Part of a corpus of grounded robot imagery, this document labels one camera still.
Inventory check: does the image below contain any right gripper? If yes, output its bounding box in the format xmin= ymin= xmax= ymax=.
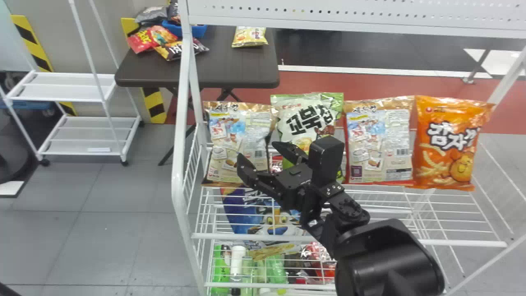
xmin=236 ymin=141 xmax=326 ymax=215

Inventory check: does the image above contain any gold snack packet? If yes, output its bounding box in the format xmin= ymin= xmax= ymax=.
xmin=343 ymin=96 xmax=416 ymax=186
xmin=202 ymin=100 xmax=277 ymax=188

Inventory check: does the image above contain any blue cereal bag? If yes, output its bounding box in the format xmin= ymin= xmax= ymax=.
xmin=221 ymin=187 xmax=305 ymax=237

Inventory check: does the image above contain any green snack packet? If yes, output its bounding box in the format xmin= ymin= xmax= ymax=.
xmin=270 ymin=92 xmax=344 ymax=182

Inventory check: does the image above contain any yellow snack packet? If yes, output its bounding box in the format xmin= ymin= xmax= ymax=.
xmin=248 ymin=243 xmax=301 ymax=262
xmin=231 ymin=26 xmax=269 ymax=48

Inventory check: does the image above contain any white bottle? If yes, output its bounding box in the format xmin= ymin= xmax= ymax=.
xmin=230 ymin=245 xmax=247 ymax=277

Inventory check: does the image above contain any dark side table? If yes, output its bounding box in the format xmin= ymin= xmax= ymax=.
xmin=114 ymin=25 xmax=281 ymax=166

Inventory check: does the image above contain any green bottle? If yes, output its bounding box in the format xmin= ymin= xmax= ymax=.
xmin=266 ymin=255 xmax=288 ymax=295
xmin=211 ymin=244 xmax=231 ymax=296

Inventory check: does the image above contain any red snack packet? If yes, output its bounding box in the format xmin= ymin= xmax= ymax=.
xmin=126 ymin=25 xmax=178 ymax=54
xmin=305 ymin=242 xmax=336 ymax=285

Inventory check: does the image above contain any black snack packet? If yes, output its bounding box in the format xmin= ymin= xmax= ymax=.
xmin=154 ymin=39 xmax=210 ymax=62

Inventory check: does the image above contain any blue basket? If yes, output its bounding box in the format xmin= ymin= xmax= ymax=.
xmin=161 ymin=19 xmax=208 ymax=40

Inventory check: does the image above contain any orange snack packet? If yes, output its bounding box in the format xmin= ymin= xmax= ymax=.
xmin=412 ymin=95 xmax=495 ymax=192

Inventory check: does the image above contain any grey snack packet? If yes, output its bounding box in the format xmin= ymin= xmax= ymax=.
xmin=134 ymin=6 xmax=169 ymax=25

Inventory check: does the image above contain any white shelf trolley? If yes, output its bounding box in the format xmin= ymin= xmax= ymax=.
xmin=0 ymin=0 xmax=143 ymax=167

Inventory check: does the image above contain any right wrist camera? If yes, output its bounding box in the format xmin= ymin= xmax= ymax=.
xmin=307 ymin=136 xmax=345 ymax=186

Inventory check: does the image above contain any white wire rack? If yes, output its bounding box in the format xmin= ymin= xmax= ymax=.
xmin=171 ymin=0 xmax=526 ymax=296

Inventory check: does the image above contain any yellow black striped post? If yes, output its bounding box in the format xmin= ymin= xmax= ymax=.
xmin=121 ymin=17 xmax=167 ymax=124
xmin=10 ymin=14 xmax=77 ymax=117

